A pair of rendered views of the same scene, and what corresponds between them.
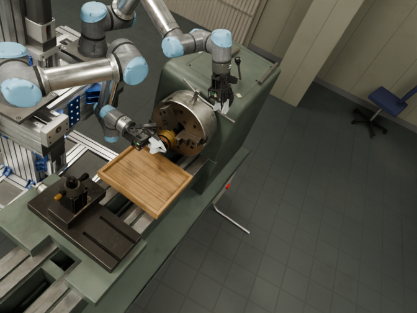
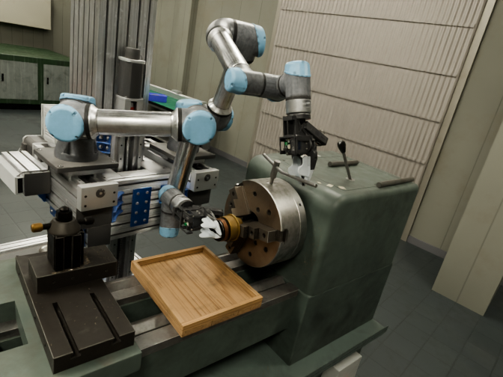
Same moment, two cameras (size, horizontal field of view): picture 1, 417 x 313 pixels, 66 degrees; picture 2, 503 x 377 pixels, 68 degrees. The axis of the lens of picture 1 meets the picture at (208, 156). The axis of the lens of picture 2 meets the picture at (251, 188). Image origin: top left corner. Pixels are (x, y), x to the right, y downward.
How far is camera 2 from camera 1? 0.72 m
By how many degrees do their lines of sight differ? 38
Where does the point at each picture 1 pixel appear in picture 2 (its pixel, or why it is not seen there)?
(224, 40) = (298, 66)
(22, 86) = (63, 109)
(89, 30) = not seen: hidden behind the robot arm
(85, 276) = (14, 364)
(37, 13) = (125, 86)
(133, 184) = (169, 286)
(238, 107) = (337, 196)
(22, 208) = (9, 268)
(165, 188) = (215, 302)
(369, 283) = not seen: outside the picture
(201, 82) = not seen: hidden behind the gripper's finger
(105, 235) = (81, 315)
